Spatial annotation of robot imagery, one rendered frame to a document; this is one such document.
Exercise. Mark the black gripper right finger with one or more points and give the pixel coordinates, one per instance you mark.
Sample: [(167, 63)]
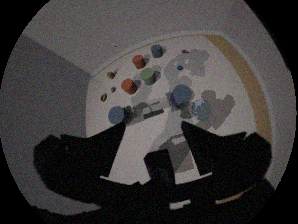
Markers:
[(206, 147)]

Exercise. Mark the dark blue cylinder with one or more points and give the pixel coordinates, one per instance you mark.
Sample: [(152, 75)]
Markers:
[(181, 94), (156, 50), (118, 114)]

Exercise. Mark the dark green cylinder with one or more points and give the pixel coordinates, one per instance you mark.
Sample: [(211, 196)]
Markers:
[(147, 75)]

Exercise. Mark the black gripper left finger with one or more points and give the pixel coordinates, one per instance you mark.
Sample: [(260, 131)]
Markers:
[(100, 149)]

